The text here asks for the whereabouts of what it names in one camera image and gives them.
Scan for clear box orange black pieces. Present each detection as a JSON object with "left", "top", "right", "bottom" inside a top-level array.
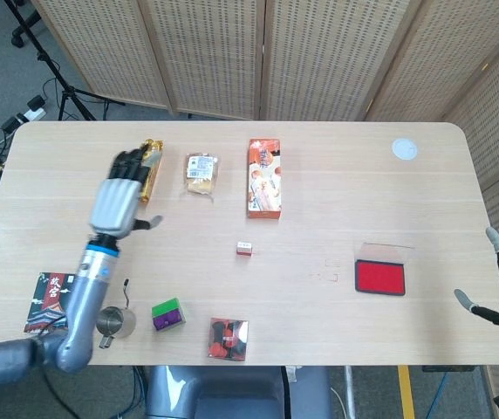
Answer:
[{"left": 207, "top": 316, "right": 250, "bottom": 362}]

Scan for steel gooseneck kettle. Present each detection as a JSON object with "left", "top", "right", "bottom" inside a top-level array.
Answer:
[{"left": 96, "top": 278, "right": 138, "bottom": 350}]

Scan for red ink pad clear lid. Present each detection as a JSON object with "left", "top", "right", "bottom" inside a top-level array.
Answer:
[{"left": 353, "top": 241, "right": 414, "bottom": 298}]

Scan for orange egg roll box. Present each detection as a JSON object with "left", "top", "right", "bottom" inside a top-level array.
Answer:
[{"left": 244, "top": 138, "right": 284, "bottom": 221}]

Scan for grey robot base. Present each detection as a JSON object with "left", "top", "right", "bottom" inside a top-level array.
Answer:
[{"left": 144, "top": 365, "right": 334, "bottom": 419}]

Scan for green and purple toy block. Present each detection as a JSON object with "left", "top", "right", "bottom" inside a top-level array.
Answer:
[{"left": 151, "top": 297, "right": 187, "bottom": 332}]

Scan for white power strip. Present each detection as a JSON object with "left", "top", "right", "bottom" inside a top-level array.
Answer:
[{"left": 0, "top": 96, "right": 47, "bottom": 133}]

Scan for black tripod stand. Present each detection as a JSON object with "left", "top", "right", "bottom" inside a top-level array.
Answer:
[{"left": 2, "top": 0, "right": 126, "bottom": 121}]

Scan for bread in clear bag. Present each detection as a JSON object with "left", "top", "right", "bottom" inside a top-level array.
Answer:
[{"left": 182, "top": 151, "right": 221, "bottom": 199}]

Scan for yellow biscuit pack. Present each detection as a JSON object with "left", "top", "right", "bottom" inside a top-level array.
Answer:
[{"left": 138, "top": 138, "right": 165, "bottom": 205}]

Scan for white round table grommet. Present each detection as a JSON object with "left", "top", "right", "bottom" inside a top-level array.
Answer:
[{"left": 390, "top": 137, "right": 420, "bottom": 162}]

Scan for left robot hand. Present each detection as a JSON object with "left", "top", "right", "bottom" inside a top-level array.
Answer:
[{"left": 88, "top": 148, "right": 165, "bottom": 239}]

